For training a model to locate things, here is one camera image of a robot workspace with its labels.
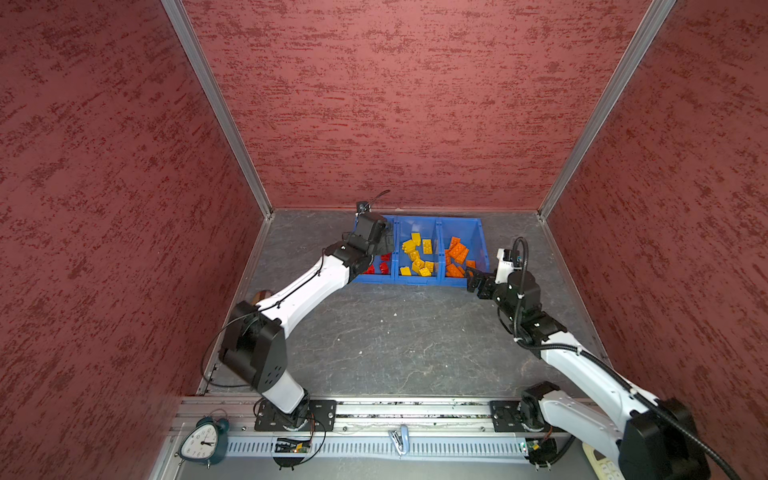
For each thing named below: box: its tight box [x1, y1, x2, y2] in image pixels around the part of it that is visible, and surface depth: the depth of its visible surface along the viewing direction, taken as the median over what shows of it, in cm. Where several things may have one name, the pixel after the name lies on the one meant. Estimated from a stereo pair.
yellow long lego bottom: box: [402, 239, 416, 254], surface depth 109 cm
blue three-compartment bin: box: [351, 215, 491, 286], surface depth 106 cm
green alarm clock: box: [179, 416, 230, 469], surface depth 69 cm
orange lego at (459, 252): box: [449, 243, 469, 265], surface depth 108 cm
